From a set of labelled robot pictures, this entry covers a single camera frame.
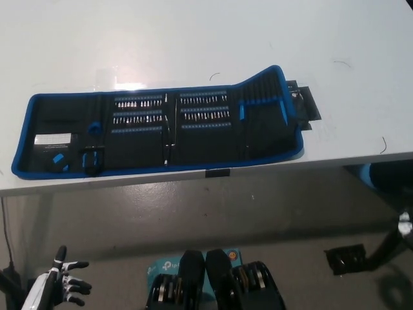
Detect white label card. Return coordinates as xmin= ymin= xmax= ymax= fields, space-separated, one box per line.
xmin=34 ymin=132 xmax=72 ymax=145

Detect black ribbed left robot body block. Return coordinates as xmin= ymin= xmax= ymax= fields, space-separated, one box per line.
xmin=145 ymin=250 xmax=207 ymax=310

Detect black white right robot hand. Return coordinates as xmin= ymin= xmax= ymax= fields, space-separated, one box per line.
xmin=397 ymin=211 xmax=413 ymax=242

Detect black strap with blue tool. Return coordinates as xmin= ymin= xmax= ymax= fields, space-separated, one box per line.
xmin=80 ymin=147 xmax=105 ymax=177

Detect thin black cable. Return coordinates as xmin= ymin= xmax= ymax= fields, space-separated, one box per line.
xmin=0 ymin=196 xmax=15 ymax=271

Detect metal tweezers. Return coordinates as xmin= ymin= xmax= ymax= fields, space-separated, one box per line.
xmin=162 ymin=92 xmax=177 ymax=166

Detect long blue plastic spudger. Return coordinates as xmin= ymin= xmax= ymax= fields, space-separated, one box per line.
xmin=277 ymin=98 xmax=290 ymax=125

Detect teal TP-Link box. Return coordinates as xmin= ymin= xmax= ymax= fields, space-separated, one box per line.
xmin=146 ymin=247 xmax=243 ymax=296

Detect blue and black chair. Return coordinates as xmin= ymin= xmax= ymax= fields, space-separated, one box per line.
xmin=343 ymin=163 xmax=413 ymax=194

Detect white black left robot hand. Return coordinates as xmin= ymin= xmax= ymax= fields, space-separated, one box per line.
xmin=19 ymin=245 xmax=94 ymax=310

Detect black tape square patch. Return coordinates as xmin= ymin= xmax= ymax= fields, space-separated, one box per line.
xmin=286 ymin=79 xmax=323 ymax=132

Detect black blue-trimmed roll-up toolkit case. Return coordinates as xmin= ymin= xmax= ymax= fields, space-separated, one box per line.
xmin=10 ymin=64 xmax=305 ymax=178

